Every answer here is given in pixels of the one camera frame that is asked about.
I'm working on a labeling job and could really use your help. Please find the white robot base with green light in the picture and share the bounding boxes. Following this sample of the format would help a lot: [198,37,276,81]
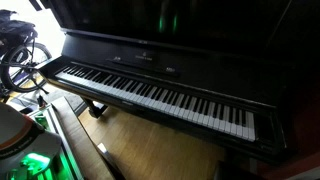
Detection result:
[0,103,62,180]

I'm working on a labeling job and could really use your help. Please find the black bicycle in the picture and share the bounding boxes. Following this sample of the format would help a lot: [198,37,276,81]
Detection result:
[0,9,52,99]

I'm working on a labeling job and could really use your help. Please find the metal framed cart edge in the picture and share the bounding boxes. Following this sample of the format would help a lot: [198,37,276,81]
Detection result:
[27,105,84,180]

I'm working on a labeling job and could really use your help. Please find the black upright piano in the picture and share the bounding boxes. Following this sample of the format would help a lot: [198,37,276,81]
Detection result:
[42,0,320,163]

